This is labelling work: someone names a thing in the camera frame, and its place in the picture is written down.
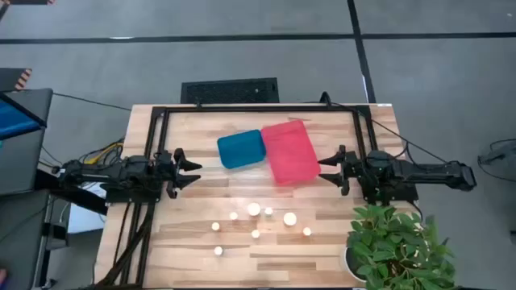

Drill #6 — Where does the yellow cable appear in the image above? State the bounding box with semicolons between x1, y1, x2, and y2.
82;139;124;164

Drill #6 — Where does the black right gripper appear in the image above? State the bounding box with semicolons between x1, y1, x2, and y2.
317;144;369;197

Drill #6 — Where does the hazard striped floor plate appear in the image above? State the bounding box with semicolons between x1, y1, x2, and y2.
0;67;33;92

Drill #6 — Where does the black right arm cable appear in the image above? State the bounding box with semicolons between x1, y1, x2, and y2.
320;91;451;164

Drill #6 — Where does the pink plastic bin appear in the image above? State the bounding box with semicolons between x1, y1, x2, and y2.
260;118;323;186

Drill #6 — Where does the grey desk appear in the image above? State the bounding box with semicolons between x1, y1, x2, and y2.
0;87;54;197

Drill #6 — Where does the blue plastic bin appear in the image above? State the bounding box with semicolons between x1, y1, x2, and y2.
216;129;267;170

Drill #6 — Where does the laptop with blue screen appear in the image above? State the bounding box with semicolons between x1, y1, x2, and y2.
0;93;48;141

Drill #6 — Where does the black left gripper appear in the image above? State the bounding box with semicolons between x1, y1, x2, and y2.
155;147;203;200

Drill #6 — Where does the black metal table frame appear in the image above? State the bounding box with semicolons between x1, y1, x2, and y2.
96;103;380;289

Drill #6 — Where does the green leafy plant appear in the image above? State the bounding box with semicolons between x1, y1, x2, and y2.
345;203;459;290

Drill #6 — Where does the thin black floor cable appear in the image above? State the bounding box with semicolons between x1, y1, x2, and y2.
52;92;132;111

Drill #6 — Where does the grey equipment cart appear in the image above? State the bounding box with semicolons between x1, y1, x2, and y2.
0;188;72;290

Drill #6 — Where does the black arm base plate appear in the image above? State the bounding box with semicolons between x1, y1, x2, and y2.
105;185;162;204
362;183;419;205

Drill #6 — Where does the white plant pot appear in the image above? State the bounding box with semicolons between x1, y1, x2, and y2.
343;246;368;284

